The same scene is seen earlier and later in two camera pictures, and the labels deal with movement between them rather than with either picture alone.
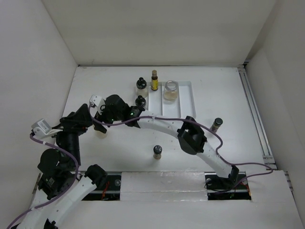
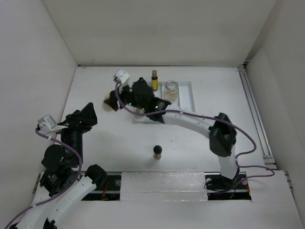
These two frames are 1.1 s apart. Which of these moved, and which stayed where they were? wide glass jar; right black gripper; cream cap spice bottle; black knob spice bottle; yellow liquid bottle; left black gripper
Moved: cream cap spice bottle; right black gripper
Stayed: black knob spice bottle; yellow liquid bottle; left black gripper; wide glass jar
